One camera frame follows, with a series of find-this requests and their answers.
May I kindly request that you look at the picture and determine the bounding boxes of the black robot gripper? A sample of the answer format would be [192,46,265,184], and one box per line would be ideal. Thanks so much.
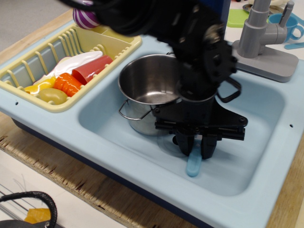
[152,99,248,160]

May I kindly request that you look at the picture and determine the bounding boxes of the blue handled white spoon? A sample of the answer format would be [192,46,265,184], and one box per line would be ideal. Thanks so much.
[186,140,202,177]

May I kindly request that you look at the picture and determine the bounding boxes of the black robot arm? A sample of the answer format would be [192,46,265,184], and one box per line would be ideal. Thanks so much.
[65,0,247,159]

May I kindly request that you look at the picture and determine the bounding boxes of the stainless steel pot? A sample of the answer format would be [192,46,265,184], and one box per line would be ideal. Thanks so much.
[118,54,179,136]

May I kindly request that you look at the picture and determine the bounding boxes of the light blue toy sink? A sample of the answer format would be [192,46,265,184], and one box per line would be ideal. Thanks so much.
[0,36,304,228]

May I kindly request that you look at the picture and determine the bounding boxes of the grey toy faucet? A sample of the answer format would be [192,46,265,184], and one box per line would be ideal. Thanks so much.
[232,0,299,83]

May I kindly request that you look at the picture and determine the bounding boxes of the green plastic plate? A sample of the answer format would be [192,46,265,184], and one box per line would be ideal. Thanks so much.
[227,9,249,28]

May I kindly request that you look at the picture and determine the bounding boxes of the blue plastic utensil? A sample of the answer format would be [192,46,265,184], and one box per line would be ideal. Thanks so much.
[284,42,304,50]

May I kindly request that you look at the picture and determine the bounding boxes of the red plastic cup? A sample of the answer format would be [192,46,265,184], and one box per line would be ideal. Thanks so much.
[72,55,113,85]

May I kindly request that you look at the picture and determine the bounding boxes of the dark blue box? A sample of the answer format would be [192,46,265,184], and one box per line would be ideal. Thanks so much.
[199,0,230,45]

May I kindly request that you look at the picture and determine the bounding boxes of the orange toy carrot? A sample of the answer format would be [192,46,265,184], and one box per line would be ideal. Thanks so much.
[53,73,82,97]

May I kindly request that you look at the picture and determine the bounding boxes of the blue plastic cup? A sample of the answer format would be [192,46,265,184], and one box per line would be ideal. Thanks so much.
[268,13,304,42]

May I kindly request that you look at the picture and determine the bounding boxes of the yellow toy potato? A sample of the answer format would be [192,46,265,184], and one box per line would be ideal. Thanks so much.
[38,88,67,105]

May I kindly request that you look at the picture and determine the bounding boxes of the white plastic plate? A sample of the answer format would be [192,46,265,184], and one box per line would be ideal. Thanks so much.
[33,51,104,85]

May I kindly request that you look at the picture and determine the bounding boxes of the yellow toy pepper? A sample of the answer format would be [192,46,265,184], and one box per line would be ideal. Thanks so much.
[24,76,56,95]

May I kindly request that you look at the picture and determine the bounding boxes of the purple striped toy onion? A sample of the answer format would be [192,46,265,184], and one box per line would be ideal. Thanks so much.
[72,8,100,29]

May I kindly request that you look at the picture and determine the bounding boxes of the yellow tape piece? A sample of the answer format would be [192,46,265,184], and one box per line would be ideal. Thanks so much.
[24,208,51,224]

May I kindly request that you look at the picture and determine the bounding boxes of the yellow dish rack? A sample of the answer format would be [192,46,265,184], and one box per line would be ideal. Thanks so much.
[0,23,142,113]

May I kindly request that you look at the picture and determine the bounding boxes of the black base device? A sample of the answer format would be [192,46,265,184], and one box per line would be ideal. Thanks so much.
[0,220,49,228]

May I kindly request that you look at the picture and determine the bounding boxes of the black braided cable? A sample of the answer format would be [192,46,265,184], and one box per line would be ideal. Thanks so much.
[0,191,58,228]

